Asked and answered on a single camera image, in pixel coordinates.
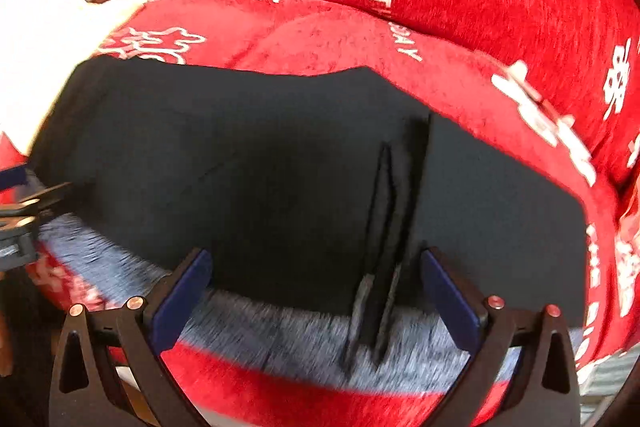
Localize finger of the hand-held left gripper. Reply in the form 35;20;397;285
0;182;76;215
0;163;30;190

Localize blue-grey floral cloth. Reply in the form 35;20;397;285
37;213;587;395

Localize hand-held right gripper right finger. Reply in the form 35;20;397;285
418;247;582;427

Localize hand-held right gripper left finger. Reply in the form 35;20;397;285
48;247;214;427

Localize black pants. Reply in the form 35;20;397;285
30;56;589;370

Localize white sheet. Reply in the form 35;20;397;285
0;0;148;138

